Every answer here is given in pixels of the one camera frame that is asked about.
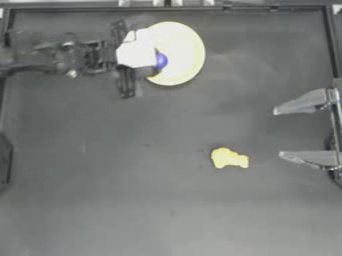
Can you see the yellow toy food piece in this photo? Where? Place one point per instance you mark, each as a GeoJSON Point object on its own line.
{"type": "Point", "coordinates": [227, 158]}

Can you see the purple toy eggplant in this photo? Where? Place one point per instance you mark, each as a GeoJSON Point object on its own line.
{"type": "Point", "coordinates": [160, 61]}

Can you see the yellow round plate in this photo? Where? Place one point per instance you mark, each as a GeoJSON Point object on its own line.
{"type": "Point", "coordinates": [183, 50]}

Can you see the silver metal bracket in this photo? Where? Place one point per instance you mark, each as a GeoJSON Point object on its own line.
{"type": "Point", "coordinates": [167, 2]}
{"type": "Point", "coordinates": [124, 2]}
{"type": "Point", "coordinates": [209, 2]}

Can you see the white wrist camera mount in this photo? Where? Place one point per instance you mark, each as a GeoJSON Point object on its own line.
{"type": "Point", "coordinates": [135, 50]}

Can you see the black table frame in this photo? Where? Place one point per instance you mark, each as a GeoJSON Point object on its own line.
{"type": "Point", "coordinates": [88, 7]}

